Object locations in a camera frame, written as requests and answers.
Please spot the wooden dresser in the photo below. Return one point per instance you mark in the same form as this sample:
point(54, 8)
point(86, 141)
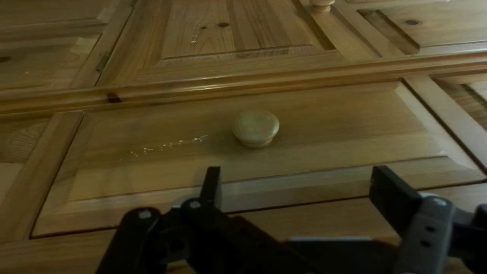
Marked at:
point(62, 60)

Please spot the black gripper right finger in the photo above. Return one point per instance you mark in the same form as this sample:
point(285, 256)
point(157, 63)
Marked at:
point(393, 197)

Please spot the wooden drawer with round knob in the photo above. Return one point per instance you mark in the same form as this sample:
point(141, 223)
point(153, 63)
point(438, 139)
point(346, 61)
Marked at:
point(272, 150)

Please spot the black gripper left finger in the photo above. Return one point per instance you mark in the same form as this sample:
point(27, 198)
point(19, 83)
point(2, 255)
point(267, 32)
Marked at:
point(211, 191)

